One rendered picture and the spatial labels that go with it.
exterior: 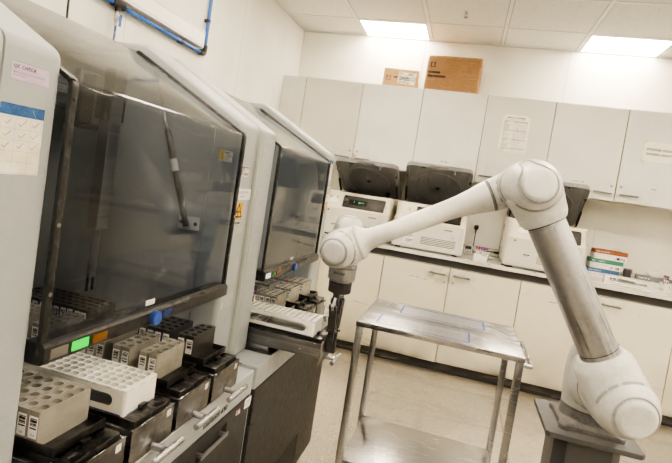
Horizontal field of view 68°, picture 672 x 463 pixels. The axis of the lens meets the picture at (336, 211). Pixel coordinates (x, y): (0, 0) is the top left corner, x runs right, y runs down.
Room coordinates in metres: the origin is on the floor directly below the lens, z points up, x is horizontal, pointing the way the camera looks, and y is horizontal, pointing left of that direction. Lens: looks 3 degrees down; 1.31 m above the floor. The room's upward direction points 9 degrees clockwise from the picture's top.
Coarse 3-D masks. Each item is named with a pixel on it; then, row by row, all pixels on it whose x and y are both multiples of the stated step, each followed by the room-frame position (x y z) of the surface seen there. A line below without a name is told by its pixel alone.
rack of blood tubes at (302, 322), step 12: (252, 312) 1.68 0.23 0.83; (264, 312) 1.59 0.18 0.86; (276, 312) 1.59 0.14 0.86; (288, 312) 1.61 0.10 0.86; (300, 312) 1.64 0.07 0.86; (264, 324) 1.59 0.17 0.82; (276, 324) 1.65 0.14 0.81; (288, 324) 1.67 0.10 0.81; (300, 324) 1.66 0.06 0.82; (312, 324) 1.55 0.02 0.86; (312, 336) 1.55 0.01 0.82
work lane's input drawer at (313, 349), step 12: (252, 324) 1.59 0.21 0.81; (252, 336) 1.58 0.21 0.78; (264, 336) 1.57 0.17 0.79; (276, 336) 1.56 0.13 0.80; (288, 336) 1.55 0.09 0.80; (300, 336) 1.55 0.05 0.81; (324, 336) 1.57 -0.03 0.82; (276, 348) 1.56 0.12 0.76; (288, 348) 1.55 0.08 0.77; (300, 348) 1.54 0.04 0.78; (312, 348) 1.53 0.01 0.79; (324, 348) 1.57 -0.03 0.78; (336, 360) 1.56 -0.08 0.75
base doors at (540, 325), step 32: (320, 256) 3.98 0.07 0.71; (320, 288) 3.97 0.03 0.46; (352, 288) 3.90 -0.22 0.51; (384, 288) 3.84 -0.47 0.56; (416, 288) 3.77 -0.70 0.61; (448, 288) 3.72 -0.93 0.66; (480, 288) 3.66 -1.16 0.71; (512, 288) 3.61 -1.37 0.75; (544, 288) 3.56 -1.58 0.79; (352, 320) 3.89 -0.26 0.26; (512, 320) 3.60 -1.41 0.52; (544, 320) 3.55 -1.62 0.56; (608, 320) 3.44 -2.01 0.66; (640, 320) 3.40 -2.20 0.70; (416, 352) 3.75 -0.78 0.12; (448, 352) 3.70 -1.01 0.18; (544, 352) 3.54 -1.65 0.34; (640, 352) 3.39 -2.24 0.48; (544, 384) 3.53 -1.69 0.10
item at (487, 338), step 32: (384, 320) 1.87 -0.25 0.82; (416, 320) 1.95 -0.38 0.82; (448, 320) 2.03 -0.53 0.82; (480, 320) 2.12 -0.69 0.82; (352, 352) 1.81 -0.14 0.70; (480, 352) 1.70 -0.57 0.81; (512, 352) 1.71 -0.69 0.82; (352, 384) 1.81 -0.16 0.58; (512, 384) 1.67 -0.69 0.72; (512, 416) 1.66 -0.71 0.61; (352, 448) 1.91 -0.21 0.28; (384, 448) 1.95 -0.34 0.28; (416, 448) 1.99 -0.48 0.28; (448, 448) 2.03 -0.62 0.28; (480, 448) 2.07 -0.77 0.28
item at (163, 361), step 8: (168, 344) 1.13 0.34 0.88; (176, 344) 1.13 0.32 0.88; (152, 352) 1.06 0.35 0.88; (160, 352) 1.08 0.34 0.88; (168, 352) 1.09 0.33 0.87; (176, 352) 1.13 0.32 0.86; (152, 360) 1.05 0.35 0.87; (160, 360) 1.07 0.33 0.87; (168, 360) 1.10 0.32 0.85; (176, 360) 1.13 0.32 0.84; (152, 368) 1.05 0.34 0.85; (160, 368) 1.07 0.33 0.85; (168, 368) 1.10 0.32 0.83; (176, 368) 1.14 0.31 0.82; (160, 376) 1.07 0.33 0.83
